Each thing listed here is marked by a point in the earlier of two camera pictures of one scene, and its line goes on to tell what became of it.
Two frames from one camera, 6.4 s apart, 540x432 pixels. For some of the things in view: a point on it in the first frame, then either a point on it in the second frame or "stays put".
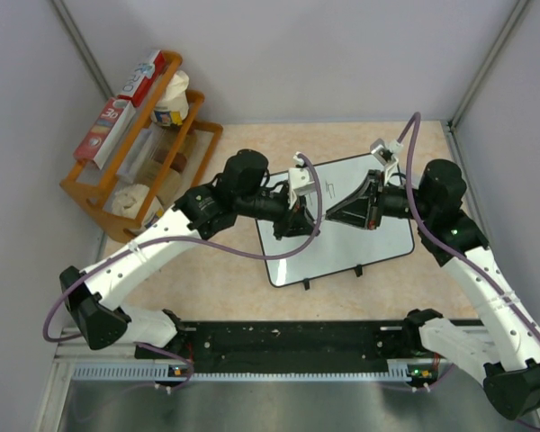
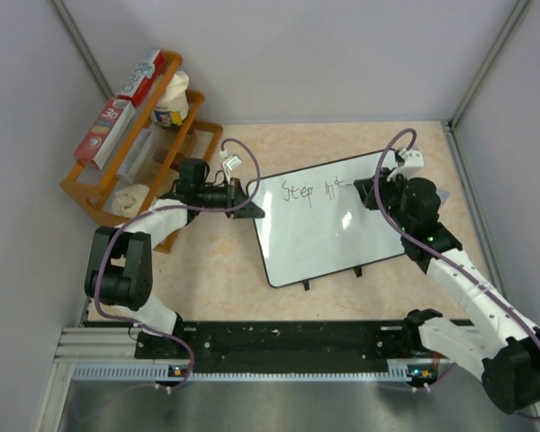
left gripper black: [293, 223] -> [235, 197]
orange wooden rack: [147, 153] stays put
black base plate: [284, 346] stays put
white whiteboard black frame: [339, 247] stays put
